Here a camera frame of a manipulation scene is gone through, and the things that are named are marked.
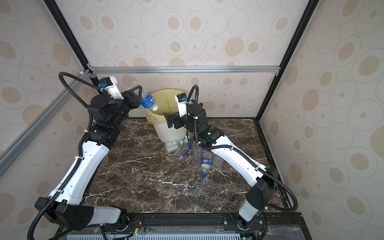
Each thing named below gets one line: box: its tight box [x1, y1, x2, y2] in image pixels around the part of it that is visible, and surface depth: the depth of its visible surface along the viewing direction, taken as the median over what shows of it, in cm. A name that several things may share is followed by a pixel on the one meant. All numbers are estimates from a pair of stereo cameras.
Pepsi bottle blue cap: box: [201, 153, 212, 178], surface depth 92 cm
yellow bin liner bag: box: [146, 88, 185, 125], surface depth 99 cm
